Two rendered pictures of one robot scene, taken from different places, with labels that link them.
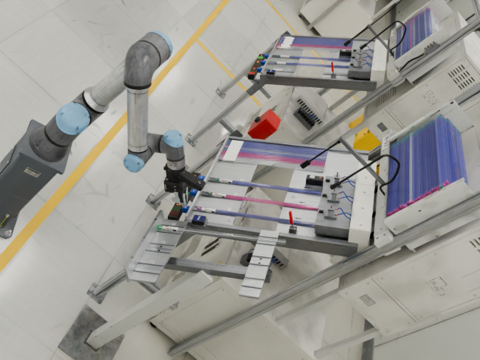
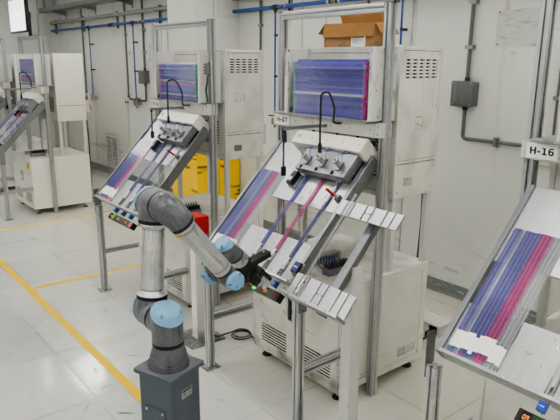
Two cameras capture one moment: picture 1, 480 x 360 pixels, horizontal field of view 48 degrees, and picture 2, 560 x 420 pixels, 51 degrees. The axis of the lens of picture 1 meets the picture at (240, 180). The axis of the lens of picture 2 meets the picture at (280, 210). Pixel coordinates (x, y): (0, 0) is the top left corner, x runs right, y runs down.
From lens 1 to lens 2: 1.16 m
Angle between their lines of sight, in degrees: 27
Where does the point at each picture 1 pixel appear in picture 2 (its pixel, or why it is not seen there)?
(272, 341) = (400, 287)
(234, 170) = (247, 242)
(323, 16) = (55, 191)
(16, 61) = not seen: outside the picture
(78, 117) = (170, 307)
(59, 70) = (22, 398)
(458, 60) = (226, 58)
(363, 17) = (80, 158)
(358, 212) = (346, 145)
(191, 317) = not seen: hidden behind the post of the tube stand
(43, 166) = (189, 375)
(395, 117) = (237, 132)
